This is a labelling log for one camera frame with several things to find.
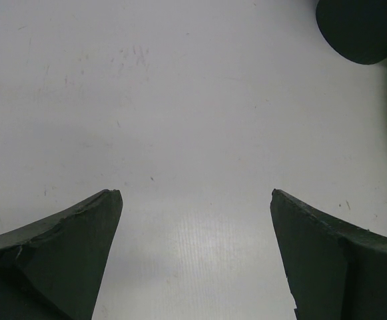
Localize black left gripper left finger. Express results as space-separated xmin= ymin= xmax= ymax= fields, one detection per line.
xmin=0 ymin=189 xmax=123 ymax=319

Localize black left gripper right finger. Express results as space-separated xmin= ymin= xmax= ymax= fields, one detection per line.
xmin=270 ymin=189 xmax=387 ymax=319

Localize black ribbed trash bin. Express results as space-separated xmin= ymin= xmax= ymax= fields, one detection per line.
xmin=316 ymin=0 xmax=387 ymax=65

